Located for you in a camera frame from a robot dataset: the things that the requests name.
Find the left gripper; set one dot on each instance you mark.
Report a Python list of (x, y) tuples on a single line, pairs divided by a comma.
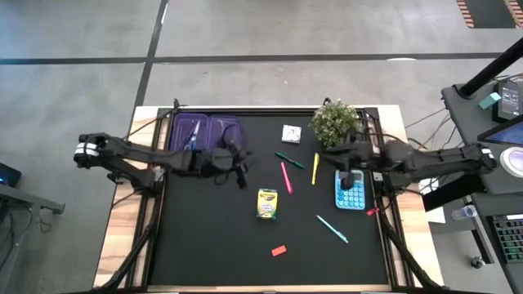
[(214, 162)]

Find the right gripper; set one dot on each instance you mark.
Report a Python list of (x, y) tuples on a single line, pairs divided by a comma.
[(365, 157)]

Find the yellow highlighter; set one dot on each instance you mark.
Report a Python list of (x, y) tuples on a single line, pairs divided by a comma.
[(315, 169)]

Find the dark green pen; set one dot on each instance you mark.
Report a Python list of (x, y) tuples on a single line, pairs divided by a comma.
[(289, 160)]

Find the pink pen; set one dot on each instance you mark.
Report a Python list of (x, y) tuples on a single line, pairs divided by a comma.
[(286, 178)]

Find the yellow green crayon box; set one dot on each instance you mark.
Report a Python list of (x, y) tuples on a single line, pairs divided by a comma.
[(267, 204)]

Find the teal pen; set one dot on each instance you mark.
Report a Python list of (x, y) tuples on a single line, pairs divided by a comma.
[(332, 229)]

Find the orange-red eraser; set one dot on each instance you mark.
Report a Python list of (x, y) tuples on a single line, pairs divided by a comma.
[(279, 250)]

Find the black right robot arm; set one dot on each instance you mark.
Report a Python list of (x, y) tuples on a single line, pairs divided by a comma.
[(441, 159)]

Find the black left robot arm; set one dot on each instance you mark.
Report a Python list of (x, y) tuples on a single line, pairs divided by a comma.
[(143, 153)]

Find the light blue calculator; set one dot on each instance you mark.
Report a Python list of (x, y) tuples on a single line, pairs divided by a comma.
[(351, 200)]

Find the potted green plant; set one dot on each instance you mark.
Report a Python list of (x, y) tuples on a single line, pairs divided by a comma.
[(335, 122)]

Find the small red eraser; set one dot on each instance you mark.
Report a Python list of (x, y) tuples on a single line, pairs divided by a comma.
[(372, 211)]

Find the purple plastic pencil box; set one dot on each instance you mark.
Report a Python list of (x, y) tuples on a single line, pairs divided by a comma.
[(180, 130)]

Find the black table mat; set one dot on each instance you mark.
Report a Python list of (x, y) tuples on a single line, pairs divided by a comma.
[(229, 253)]

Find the white paper sheet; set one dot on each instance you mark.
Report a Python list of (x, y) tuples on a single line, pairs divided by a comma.
[(435, 214)]

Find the clear water bottle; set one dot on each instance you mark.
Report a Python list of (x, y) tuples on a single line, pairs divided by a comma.
[(463, 212)]

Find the dark gray desk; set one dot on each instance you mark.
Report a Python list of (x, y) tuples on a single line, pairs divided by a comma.
[(470, 130), (486, 204)]

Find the small teal box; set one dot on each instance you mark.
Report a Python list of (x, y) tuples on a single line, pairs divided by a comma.
[(490, 101)]

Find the black caster wheel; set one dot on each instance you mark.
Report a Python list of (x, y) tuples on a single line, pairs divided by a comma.
[(477, 262)]

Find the tablet with blue screen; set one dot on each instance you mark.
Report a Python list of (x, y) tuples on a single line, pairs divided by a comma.
[(506, 134)]

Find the white round device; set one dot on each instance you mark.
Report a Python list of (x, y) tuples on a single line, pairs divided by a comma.
[(514, 161)]

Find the black pole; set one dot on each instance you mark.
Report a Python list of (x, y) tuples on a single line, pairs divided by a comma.
[(490, 71)]

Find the black keyboard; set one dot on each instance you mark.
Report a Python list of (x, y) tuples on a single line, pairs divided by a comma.
[(510, 239)]

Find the striped rug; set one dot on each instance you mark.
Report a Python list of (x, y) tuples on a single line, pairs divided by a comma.
[(488, 12)]

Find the gray metal desk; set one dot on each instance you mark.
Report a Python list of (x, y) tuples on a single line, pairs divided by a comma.
[(24, 200)]

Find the dark device with blue light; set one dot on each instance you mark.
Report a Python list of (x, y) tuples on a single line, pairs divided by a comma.
[(8, 175)]

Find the black aluminium table frame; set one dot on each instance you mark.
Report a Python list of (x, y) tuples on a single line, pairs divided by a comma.
[(265, 111)]

